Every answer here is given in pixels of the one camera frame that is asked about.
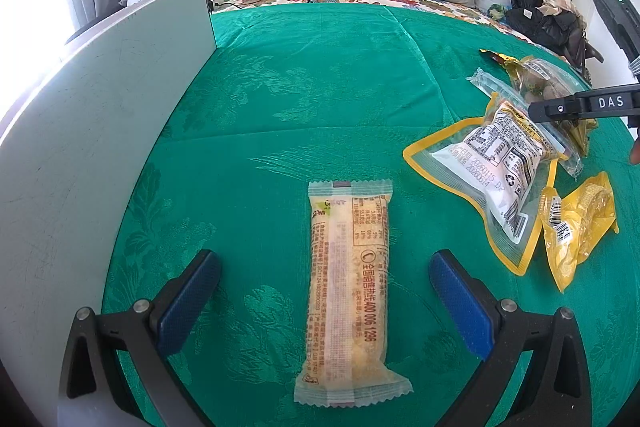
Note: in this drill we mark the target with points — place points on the person's right hand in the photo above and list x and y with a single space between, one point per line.
635 153

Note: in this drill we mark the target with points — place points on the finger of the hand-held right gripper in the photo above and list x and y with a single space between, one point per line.
555 108

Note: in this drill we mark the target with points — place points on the black jacket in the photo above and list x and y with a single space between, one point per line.
535 22

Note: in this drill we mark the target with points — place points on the small yellow snack wrapper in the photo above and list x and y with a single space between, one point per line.
495 58

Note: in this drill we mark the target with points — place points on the beige printed cloth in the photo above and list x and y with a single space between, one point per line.
557 2

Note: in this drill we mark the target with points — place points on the white cardboard box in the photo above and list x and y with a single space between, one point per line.
100 157

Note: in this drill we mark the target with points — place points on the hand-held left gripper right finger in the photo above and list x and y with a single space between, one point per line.
460 307

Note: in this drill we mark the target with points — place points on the yellow-edged clear snack packet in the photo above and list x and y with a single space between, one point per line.
495 162

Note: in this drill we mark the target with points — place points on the long bread packet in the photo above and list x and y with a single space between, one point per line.
345 287

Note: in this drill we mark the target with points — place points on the long yellow snack packet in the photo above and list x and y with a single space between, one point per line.
580 227

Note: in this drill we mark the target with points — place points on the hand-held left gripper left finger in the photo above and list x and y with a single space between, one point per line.
187 302

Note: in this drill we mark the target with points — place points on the green tablecloth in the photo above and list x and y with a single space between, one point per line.
310 97

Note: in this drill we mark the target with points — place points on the brown bag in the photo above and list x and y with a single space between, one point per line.
582 44

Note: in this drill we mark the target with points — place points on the dark green cloth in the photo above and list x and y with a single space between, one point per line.
498 10

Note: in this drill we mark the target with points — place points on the floral blanket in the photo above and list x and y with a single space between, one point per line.
400 4

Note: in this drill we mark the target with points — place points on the clear gold cookie bag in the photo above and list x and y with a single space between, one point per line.
537 77

